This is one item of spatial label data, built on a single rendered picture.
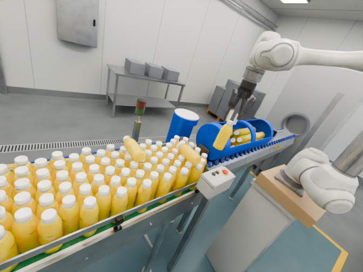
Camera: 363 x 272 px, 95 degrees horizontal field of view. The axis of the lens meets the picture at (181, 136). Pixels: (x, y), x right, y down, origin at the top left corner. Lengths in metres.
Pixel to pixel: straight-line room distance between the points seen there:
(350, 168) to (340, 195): 0.13
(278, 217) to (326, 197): 0.36
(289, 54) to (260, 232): 1.13
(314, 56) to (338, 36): 5.71
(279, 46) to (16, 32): 3.95
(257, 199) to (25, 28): 4.11
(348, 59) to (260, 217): 1.00
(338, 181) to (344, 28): 5.73
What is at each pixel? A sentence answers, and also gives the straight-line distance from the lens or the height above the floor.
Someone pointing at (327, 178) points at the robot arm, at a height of 1.31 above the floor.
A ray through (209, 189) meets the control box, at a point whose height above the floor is 1.06.
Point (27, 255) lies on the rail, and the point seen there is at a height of 0.97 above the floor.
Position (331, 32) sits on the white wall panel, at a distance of 6.62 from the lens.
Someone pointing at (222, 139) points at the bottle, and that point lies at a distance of 0.97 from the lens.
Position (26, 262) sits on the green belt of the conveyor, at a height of 0.90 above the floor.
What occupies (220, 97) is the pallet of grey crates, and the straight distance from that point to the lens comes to 5.27.
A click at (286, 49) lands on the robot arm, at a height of 1.73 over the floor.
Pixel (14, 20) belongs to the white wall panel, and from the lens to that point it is 4.14.
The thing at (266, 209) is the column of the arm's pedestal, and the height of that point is 0.89.
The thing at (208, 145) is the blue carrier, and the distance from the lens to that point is 1.28.
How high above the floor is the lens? 1.64
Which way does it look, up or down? 27 degrees down
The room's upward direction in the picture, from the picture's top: 19 degrees clockwise
